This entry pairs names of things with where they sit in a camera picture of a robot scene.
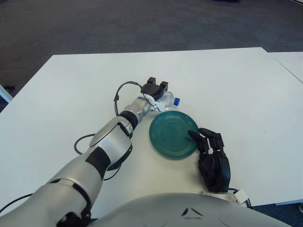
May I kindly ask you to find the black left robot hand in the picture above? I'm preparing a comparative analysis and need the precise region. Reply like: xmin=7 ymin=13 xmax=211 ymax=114
xmin=140 ymin=77 xmax=169 ymax=101

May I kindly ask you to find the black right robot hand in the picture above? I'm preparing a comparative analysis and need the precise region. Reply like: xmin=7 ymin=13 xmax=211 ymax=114
xmin=187 ymin=128 xmax=231 ymax=192

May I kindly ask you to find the clear bottle with blue cap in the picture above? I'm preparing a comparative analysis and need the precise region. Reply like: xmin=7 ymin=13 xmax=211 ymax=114
xmin=156 ymin=91 xmax=182 ymax=112

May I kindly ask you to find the green round plate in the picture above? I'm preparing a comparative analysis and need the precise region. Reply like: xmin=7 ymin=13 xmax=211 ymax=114
xmin=149 ymin=110 xmax=200 ymax=159

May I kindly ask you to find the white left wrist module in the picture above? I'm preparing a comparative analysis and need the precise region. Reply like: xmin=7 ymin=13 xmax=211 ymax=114
xmin=137 ymin=93 xmax=166 ymax=113

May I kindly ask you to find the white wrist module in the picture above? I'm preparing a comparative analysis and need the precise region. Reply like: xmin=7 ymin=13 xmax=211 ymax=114
xmin=137 ymin=93 xmax=166 ymax=113
xmin=231 ymin=189 xmax=249 ymax=204

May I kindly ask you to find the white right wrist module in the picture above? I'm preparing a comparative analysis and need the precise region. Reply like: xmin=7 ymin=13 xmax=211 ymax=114
xmin=231 ymin=189 xmax=249 ymax=204

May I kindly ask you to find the grey robot torso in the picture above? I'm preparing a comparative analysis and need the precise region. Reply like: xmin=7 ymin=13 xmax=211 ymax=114
xmin=89 ymin=192 xmax=291 ymax=227

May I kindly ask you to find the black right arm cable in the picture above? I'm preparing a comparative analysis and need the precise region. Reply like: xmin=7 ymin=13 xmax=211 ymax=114
xmin=228 ymin=188 xmax=253 ymax=208

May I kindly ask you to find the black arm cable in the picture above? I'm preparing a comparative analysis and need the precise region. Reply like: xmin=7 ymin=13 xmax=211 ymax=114
xmin=0 ymin=81 xmax=143 ymax=213
xmin=228 ymin=188 xmax=253 ymax=208

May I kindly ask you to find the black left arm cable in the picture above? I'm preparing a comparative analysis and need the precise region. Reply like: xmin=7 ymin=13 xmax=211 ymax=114
xmin=0 ymin=81 xmax=143 ymax=213

